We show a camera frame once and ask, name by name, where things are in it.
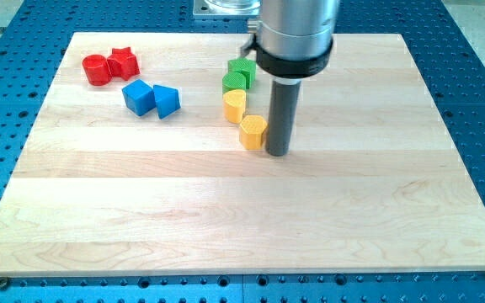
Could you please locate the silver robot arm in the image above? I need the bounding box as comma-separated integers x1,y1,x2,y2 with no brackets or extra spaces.
240,0,340,79

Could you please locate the green cube block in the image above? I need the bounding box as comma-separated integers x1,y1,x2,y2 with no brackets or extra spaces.
227,58,257,89

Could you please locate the light wooden board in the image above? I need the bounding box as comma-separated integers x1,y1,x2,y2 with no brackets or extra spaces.
0,32,485,277

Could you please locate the blue cube block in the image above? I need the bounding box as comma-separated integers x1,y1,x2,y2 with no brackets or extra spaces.
122,79,156,116

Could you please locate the left board stop bolt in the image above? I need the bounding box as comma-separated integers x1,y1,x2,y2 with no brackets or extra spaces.
0,277,11,291

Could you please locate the yellow hexagon block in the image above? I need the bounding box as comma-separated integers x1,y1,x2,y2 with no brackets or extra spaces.
239,115,268,150

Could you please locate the yellow heart block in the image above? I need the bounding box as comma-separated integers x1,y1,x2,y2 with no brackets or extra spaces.
222,89,247,124

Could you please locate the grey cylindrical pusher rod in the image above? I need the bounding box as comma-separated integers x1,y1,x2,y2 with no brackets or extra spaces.
265,77,301,157

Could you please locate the green rounded block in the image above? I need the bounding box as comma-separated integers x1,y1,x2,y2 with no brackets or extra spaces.
221,72,247,93

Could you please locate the blue triangular prism block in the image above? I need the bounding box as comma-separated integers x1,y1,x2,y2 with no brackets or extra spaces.
153,85,180,120

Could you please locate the red star block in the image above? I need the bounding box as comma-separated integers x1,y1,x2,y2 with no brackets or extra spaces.
107,47,141,81

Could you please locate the red cylinder block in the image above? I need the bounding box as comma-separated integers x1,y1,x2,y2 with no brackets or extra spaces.
82,54,112,86

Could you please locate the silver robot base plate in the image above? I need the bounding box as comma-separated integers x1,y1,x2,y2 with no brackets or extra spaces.
193,0,261,19

